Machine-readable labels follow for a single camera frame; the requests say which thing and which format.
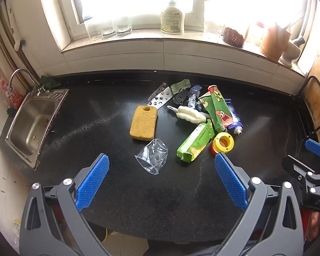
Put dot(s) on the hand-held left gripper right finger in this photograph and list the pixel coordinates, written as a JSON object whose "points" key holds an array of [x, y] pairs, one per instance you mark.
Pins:
{"points": [[230, 184]]}

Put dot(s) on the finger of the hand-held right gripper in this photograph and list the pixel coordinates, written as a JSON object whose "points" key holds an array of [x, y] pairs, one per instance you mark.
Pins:
{"points": [[316, 148], [293, 165]]}

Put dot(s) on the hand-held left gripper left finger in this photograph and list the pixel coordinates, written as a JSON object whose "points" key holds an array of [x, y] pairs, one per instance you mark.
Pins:
{"points": [[92, 184]]}

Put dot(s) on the yellow red tape spool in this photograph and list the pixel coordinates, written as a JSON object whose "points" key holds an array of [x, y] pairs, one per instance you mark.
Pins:
{"points": [[216, 142]]}

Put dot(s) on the green paper box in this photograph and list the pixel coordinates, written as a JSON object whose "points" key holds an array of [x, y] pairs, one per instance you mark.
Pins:
{"points": [[194, 142]]}

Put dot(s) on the crushed clear plastic cup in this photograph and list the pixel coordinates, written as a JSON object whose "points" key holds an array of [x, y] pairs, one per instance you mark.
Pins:
{"points": [[153, 154]]}

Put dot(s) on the blue squeeze tube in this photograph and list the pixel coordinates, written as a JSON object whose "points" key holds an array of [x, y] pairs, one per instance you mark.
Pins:
{"points": [[233, 112]]}

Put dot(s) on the green cartoon snack bag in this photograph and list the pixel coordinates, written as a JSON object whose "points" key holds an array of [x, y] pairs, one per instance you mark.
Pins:
{"points": [[216, 109]]}

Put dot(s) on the yellow sponge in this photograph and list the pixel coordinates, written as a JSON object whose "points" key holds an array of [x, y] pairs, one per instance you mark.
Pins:
{"points": [[143, 122]]}

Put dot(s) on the clear blue wrapper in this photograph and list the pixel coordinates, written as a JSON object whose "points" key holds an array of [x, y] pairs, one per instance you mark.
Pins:
{"points": [[194, 96]]}

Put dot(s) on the black plastic piece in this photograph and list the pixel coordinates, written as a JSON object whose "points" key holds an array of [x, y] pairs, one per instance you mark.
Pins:
{"points": [[180, 98]]}

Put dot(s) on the green plastic piece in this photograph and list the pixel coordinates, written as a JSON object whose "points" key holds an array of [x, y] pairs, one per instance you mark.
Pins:
{"points": [[180, 86]]}

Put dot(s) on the silver blister pack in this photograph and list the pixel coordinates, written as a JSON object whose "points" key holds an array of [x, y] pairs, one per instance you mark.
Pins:
{"points": [[160, 97]]}

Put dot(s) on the wooden cutting board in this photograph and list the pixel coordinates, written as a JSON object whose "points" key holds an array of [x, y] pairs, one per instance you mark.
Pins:
{"points": [[313, 98]]}

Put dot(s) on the steel sink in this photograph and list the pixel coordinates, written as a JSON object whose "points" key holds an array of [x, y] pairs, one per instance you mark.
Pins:
{"points": [[29, 122]]}

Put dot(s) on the white stone mortar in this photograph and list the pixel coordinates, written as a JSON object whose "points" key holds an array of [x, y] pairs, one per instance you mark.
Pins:
{"points": [[290, 53]]}

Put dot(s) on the grey pestle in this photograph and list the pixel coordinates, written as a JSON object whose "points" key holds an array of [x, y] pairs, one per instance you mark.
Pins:
{"points": [[300, 41]]}

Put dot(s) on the wooden utensil holder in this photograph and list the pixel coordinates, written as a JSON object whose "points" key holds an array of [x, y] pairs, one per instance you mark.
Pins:
{"points": [[274, 45]]}

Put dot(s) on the dark green rag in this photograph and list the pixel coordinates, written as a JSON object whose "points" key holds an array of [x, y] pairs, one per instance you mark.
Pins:
{"points": [[46, 81]]}

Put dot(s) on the red label bottle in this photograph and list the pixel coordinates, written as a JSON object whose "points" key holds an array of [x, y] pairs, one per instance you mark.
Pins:
{"points": [[12, 96]]}

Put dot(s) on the small clear jar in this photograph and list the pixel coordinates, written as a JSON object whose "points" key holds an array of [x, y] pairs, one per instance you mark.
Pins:
{"points": [[256, 33]]}

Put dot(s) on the chrome faucet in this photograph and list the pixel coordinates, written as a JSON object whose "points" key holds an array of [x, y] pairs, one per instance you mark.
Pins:
{"points": [[16, 72]]}

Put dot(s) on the jar of red spice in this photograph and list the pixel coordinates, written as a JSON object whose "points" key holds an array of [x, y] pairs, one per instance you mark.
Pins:
{"points": [[233, 37]]}

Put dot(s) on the clear plastic container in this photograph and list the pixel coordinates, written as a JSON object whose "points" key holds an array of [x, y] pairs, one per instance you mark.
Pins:
{"points": [[213, 30]]}

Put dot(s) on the white plastic bottle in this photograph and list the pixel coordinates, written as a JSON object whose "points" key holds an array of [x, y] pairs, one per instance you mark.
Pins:
{"points": [[172, 18]]}

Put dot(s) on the brown wall pipe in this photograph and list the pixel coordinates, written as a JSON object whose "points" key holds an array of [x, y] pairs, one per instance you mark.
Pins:
{"points": [[24, 58]]}

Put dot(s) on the white wall pipe fitting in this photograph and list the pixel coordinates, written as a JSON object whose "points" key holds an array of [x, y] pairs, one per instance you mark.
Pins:
{"points": [[16, 32]]}

